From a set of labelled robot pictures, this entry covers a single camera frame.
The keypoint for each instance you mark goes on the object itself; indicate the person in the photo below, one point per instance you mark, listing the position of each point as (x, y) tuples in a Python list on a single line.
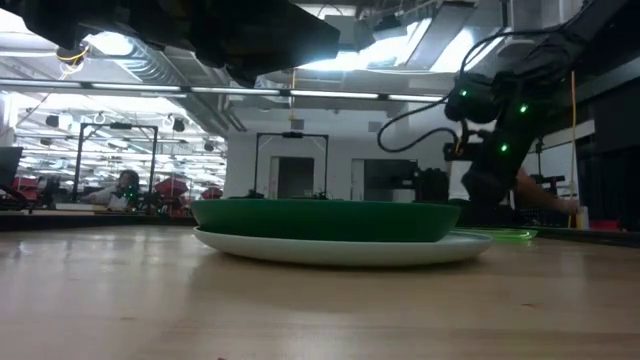
[(127, 182)]

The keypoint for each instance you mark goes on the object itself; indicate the opaque green plastic plate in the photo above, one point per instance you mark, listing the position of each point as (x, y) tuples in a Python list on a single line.
[(325, 220)]

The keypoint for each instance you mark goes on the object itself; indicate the grey wall box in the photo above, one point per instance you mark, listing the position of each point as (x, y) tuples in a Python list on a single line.
[(297, 124), (375, 126)]

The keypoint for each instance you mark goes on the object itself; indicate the green translucent plastic plate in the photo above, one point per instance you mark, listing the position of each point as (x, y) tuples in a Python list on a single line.
[(510, 235)]

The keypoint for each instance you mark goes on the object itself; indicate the person's hand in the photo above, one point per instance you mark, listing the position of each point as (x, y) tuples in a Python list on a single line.
[(571, 206)]

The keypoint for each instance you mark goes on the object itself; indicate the long ceiling light bar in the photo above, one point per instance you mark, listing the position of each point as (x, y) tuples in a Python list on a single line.
[(235, 90)]

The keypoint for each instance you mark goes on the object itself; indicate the red fabric object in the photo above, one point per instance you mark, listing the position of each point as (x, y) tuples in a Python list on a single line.
[(171, 187)]

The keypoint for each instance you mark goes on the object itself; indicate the dark doorway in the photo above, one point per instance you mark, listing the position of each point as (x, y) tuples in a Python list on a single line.
[(295, 177)]

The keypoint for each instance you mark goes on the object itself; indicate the black robot station frame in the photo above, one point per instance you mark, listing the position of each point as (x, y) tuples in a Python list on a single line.
[(292, 134), (120, 126)]

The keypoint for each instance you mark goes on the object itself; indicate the person's forearm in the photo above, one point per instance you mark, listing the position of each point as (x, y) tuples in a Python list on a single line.
[(537, 192)]

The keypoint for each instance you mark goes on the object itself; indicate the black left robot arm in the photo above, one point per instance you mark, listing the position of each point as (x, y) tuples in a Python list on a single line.
[(225, 30)]

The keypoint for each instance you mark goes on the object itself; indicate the dark window panel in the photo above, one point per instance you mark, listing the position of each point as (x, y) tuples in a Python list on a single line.
[(390, 175)]

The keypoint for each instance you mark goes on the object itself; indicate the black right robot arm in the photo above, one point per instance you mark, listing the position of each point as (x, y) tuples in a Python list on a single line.
[(550, 60)]

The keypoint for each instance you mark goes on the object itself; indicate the black storage cabinet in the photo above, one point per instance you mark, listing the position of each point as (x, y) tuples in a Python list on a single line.
[(432, 185)]

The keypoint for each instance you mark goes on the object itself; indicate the silver ventilation duct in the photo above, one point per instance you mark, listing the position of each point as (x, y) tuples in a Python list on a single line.
[(150, 60)]

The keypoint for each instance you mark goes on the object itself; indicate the red box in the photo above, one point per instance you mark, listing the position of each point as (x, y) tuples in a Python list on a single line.
[(605, 225)]

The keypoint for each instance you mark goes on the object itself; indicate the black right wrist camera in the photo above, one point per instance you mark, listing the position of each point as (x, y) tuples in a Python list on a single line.
[(462, 151)]

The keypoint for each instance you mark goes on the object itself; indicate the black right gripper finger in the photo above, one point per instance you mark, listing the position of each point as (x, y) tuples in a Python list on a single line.
[(481, 216), (502, 216)]

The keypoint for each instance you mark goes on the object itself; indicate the white plastic plate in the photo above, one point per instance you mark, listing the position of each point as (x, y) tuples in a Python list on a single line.
[(340, 252)]

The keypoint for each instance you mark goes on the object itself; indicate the dark computer monitor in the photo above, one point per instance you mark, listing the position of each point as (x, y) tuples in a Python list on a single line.
[(10, 165)]

